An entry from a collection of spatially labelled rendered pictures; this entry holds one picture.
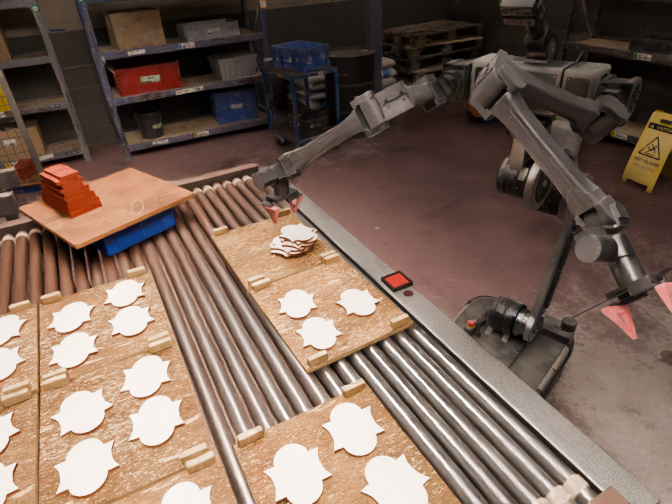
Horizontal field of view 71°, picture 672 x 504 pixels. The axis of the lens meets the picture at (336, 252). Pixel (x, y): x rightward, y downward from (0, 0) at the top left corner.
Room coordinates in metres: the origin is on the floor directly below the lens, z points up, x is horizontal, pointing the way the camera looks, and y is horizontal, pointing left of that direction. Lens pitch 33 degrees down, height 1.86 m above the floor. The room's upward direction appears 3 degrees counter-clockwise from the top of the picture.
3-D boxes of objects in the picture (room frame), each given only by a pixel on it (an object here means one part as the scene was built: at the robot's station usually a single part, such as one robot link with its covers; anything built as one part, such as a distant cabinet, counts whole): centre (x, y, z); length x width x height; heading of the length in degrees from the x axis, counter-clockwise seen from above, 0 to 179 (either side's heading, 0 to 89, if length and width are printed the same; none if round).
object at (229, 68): (5.90, 1.07, 0.76); 0.50 x 0.36 x 0.24; 122
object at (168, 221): (1.73, 0.87, 0.97); 0.31 x 0.31 x 0.10; 49
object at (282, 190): (1.51, 0.18, 1.17); 0.10 x 0.07 x 0.07; 138
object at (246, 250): (1.51, 0.24, 0.93); 0.41 x 0.35 x 0.02; 27
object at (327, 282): (1.14, 0.04, 0.93); 0.41 x 0.35 x 0.02; 28
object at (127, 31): (5.52, 1.97, 1.26); 0.49 x 0.38 x 0.34; 123
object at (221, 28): (5.79, 1.27, 1.16); 0.60 x 0.40 x 0.15; 119
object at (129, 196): (1.77, 0.92, 1.03); 0.50 x 0.50 x 0.02; 49
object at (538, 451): (1.38, -0.05, 0.90); 1.95 x 0.05 x 0.05; 27
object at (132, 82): (5.49, 1.96, 0.78); 0.66 x 0.45 x 0.28; 116
